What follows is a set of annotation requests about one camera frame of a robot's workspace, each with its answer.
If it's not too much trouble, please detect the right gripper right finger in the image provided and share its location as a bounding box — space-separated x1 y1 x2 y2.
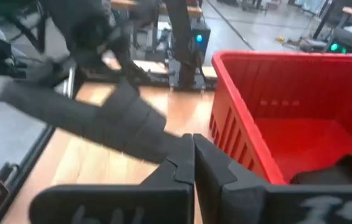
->
194 133 269 224

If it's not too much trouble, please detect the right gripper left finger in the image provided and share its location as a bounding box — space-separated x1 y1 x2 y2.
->
143 133 195 187

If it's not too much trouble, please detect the black slide sandal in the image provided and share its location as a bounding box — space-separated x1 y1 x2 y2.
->
0 77 180 165
290 154 352 187

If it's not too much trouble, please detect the red plastic bin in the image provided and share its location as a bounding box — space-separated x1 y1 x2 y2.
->
209 50 352 187

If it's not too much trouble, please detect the black box with blue light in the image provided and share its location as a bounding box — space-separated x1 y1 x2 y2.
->
190 19 211 60

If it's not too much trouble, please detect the background wooden table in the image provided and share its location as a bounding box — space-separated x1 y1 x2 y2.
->
110 0 204 19

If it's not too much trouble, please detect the black frame crossbeam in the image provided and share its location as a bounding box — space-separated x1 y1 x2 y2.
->
6 126 57 196

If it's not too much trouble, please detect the black frame rail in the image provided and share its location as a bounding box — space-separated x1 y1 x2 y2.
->
83 72 172 88

